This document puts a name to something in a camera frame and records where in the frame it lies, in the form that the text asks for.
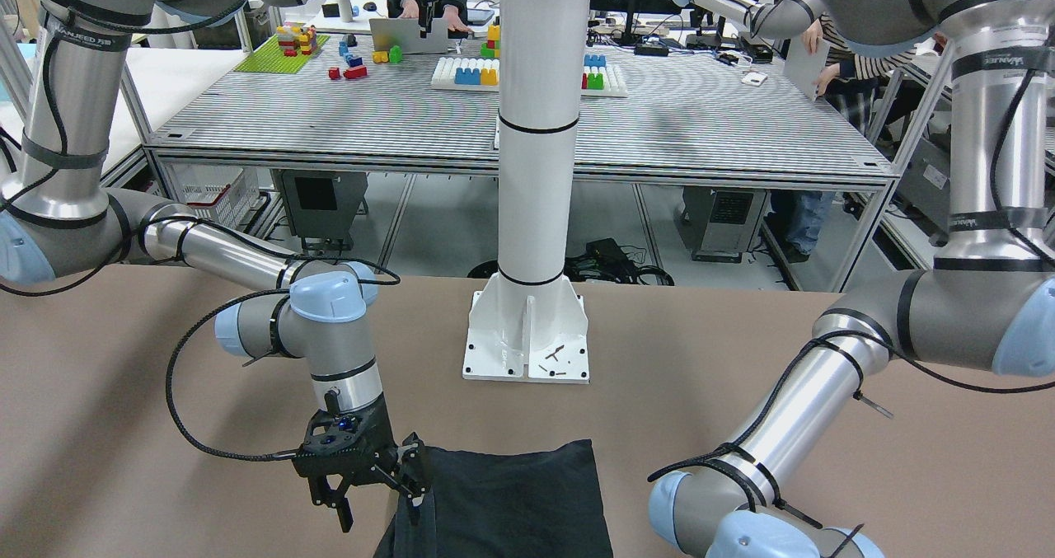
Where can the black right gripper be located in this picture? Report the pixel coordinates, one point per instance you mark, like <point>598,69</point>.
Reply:
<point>380,435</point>

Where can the black t-shirt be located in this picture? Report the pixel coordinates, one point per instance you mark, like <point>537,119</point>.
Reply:
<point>538,504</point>

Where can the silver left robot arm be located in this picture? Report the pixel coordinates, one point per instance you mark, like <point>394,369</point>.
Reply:
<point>987,303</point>

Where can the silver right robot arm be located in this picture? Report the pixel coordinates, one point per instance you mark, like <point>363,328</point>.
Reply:
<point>58,220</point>

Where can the white plastic basket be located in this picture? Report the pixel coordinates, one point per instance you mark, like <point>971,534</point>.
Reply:
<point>224,194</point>

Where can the striped work table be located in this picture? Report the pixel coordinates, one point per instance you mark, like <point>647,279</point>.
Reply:
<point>687,120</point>

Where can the white block tray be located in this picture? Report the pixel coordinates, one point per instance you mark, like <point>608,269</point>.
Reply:
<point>598,76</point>

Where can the green lego baseplate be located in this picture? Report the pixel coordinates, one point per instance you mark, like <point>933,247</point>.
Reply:
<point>270,58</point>

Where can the silver laptop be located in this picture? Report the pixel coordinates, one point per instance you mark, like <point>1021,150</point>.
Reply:
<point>408,35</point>

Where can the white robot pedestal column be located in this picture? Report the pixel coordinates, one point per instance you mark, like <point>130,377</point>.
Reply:
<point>528,324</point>

